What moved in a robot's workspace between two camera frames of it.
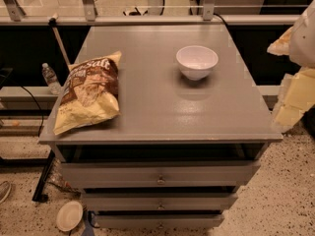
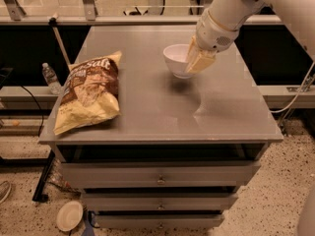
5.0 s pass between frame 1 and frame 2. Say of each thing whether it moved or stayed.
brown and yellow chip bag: stayed
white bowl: moved
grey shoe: stayed
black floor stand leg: stayed
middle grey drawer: stayed
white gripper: moved
